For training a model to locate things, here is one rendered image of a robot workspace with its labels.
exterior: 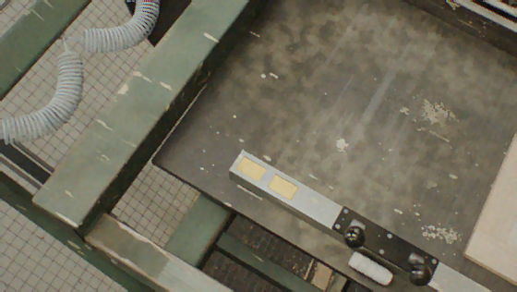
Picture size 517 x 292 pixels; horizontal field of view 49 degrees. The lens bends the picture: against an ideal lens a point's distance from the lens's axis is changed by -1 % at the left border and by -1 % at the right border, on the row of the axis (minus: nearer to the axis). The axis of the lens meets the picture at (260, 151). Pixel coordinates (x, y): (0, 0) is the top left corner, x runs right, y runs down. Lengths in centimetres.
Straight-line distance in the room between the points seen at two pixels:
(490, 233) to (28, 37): 115
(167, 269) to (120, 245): 9
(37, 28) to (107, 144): 57
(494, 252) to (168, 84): 70
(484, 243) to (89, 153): 76
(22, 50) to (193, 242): 69
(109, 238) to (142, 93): 28
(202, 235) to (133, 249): 15
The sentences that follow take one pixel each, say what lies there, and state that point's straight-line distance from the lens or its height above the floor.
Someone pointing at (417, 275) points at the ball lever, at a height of 145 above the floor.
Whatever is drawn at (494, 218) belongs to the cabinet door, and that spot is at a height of 128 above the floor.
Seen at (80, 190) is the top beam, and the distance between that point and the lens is 104.
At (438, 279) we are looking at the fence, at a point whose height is 134.
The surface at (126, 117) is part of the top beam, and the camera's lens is 108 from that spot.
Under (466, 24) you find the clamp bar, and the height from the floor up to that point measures 147.
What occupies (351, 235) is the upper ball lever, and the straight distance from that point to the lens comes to 95.
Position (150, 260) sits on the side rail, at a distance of 104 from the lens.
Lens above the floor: 207
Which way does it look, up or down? 21 degrees down
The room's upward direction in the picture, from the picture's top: 48 degrees counter-clockwise
